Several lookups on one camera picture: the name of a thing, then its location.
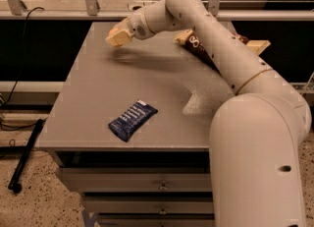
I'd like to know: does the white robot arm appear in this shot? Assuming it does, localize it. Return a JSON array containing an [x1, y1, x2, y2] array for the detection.
[[106, 0, 312, 227]]

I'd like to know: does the bottom grey drawer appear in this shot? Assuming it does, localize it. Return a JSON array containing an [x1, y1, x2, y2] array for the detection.
[[97, 214, 216, 227]]

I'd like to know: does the metal window rail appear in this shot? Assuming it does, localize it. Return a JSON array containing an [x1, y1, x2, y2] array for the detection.
[[0, 9, 314, 22]]

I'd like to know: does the black rod on floor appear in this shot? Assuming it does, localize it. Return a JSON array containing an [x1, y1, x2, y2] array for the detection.
[[8, 119, 44, 195]]

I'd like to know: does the black cable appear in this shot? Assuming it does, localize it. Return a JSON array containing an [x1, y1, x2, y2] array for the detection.
[[0, 6, 46, 132]]

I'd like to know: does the grey drawer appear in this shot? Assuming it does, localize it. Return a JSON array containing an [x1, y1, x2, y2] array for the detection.
[[57, 168, 212, 193], [97, 214, 216, 227], [82, 193, 214, 214]]

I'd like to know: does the dark blue snack bar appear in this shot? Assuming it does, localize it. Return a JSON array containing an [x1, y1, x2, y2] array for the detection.
[[108, 99, 158, 142]]

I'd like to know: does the brown SeaSalt snack bag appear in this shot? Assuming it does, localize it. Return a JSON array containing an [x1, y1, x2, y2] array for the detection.
[[175, 29, 271, 72]]

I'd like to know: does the middle grey drawer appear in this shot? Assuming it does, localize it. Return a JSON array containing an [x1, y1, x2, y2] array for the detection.
[[82, 193, 214, 214]]

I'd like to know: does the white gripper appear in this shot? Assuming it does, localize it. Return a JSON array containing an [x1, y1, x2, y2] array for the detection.
[[106, 7, 154, 47]]

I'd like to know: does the grey drawer cabinet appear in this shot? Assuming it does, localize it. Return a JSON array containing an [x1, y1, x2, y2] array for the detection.
[[36, 23, 234, 227]]

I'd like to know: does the orange fruit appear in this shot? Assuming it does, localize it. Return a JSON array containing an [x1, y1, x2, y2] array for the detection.
[[109, 28, 118, 36]]

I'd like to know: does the top grey drawer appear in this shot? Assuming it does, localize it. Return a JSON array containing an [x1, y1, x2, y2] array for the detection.
[[57, 168, 212, 193]]

